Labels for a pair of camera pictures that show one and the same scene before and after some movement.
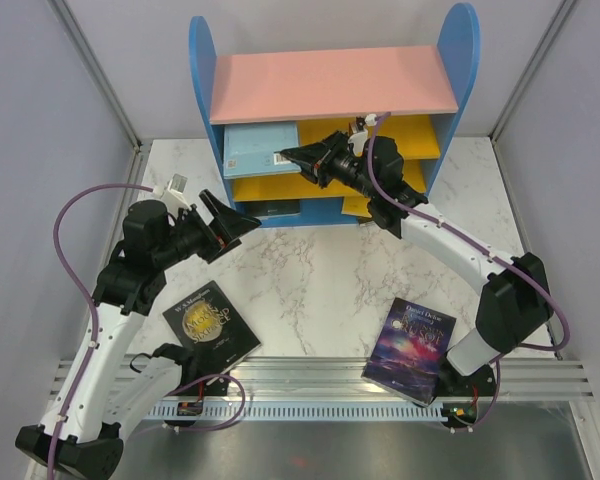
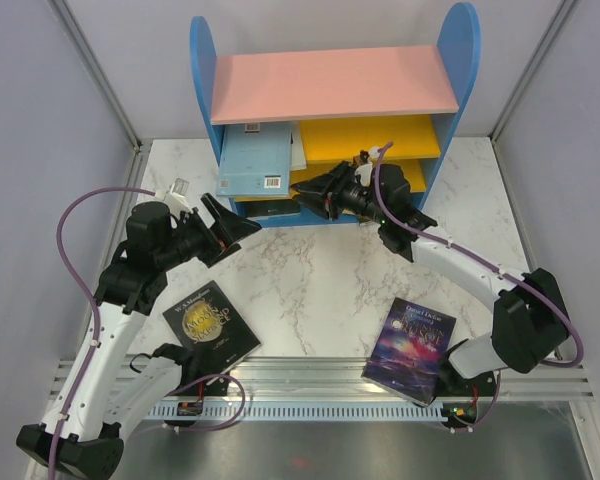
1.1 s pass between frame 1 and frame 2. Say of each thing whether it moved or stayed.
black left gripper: stayed
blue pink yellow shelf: stayed
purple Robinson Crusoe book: stayed
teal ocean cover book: stayed
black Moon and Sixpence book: stayed
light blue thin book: moved
